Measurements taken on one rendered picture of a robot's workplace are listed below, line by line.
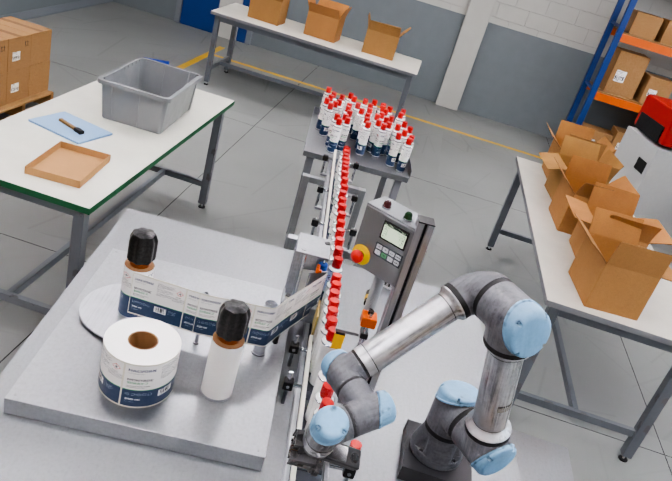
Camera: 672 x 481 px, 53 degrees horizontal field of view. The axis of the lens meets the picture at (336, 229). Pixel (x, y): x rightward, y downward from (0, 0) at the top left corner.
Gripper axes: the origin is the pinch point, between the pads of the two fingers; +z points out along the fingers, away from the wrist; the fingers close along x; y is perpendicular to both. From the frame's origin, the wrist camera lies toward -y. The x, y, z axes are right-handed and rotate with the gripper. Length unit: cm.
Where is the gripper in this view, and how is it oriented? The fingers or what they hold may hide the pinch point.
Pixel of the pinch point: (312, 464)
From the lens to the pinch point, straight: 177.7
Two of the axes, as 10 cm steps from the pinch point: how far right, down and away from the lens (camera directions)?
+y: -9.7, -2.5, -0.8
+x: -1.7, 8.1, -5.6
